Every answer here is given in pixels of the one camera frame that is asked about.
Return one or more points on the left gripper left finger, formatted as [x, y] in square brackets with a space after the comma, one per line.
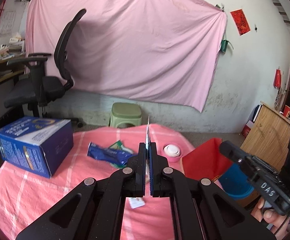
[94, 208]

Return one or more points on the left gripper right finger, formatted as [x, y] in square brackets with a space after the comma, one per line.
[200, 209]

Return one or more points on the red paper envelope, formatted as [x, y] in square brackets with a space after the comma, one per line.
[206, 161]

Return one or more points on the blue foil wrapper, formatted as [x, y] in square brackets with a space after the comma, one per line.
[105, 154]

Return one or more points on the green seed packet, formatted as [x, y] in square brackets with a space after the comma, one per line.
[118, 146]

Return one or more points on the white receipt paper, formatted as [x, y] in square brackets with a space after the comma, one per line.
[136, 202]

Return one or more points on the person's right hand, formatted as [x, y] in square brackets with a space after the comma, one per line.
[279, 223]

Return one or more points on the blue plastic bucket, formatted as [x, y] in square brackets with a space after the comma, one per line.
[235, 183]

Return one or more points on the wooden cabinet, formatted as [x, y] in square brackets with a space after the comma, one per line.
[269, 137]

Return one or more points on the red carton on floor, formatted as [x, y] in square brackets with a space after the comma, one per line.
[247, 128]

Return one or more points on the pink checkered tablecloth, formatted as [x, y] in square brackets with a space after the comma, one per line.
[25, 196]

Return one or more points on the red paper cup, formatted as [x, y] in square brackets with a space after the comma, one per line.
[286, 111]

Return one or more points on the blue cardboard box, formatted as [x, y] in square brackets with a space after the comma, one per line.
[37, 145]

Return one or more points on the green plastic stool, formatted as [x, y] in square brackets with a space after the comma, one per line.
[125, 114]

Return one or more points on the red hanging decoration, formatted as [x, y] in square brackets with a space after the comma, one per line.
[278, 78]

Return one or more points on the black office chair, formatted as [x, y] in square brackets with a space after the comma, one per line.
[38, 90]

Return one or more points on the green hanging pouch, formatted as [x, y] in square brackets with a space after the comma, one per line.
[224, 45]

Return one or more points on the wooden desk shelf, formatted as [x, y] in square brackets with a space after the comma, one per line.
[10, 72]

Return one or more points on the stack of books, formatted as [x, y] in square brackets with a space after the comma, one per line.
[14, 47]

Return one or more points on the red diamond wall poster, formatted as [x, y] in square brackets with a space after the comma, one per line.
[240, 21]

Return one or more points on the pink wall sheet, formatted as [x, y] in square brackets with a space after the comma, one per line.
[151, 50]

